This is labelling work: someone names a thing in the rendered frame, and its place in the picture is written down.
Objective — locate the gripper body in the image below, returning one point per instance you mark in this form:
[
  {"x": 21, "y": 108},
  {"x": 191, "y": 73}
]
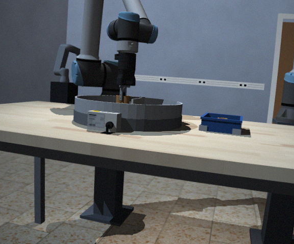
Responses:
[{"x": 127, "y": 69}]

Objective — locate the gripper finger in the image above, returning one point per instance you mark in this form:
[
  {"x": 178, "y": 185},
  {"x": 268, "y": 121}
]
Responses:
[
  {"x": 125, "y": 91},
  {"x": 121, "y": 92}
]

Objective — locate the grey turntable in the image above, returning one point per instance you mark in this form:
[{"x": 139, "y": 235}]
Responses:
[{"x": 152, "y": 117}]

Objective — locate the grey corner guide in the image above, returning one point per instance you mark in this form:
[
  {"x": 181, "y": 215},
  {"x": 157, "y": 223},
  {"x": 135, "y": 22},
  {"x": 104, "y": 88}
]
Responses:
[
  {"x": 203, "y": 127},
  {"x": 236, "y": 131}
]

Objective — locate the blue crate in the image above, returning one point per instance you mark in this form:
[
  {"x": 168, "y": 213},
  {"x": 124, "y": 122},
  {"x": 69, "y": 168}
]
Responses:
[{"x": 220, "y": 125}]

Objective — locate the white control box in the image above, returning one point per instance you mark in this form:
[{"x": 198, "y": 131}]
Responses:
[{"x": 96, "y": 120}]

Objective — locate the black box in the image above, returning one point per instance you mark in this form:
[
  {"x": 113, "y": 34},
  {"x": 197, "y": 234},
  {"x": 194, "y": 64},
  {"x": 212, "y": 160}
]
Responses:
[{"x": 60, "y": 92}]

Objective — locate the grey jointed stand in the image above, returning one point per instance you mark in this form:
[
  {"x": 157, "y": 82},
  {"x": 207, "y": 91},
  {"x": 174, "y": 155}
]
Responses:
[{"x": 60, "y": 58}]

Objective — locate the wooden table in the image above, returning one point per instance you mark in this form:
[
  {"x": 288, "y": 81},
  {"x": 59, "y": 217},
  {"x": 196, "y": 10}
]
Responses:
[{"x": 60, "y": 132}]

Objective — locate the brown door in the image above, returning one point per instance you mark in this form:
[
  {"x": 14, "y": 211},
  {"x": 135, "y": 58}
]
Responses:
[{"x": 288, "y": 63}]

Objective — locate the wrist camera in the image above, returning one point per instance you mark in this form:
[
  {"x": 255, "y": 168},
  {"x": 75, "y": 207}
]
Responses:
[{"x": 117, "y": 57}]

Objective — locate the white wall rail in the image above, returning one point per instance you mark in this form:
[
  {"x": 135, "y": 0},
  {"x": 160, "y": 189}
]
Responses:
[{"x": 187, "y": 81}]

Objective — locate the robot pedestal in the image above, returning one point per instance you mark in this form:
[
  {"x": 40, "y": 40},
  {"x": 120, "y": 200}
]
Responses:
[
  {"x": 279, "y": 218},
  {"x": 109, "y": 188}
]

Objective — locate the white door frame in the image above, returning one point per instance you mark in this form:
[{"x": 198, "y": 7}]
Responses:
[{"x": 289, "y": 17}]

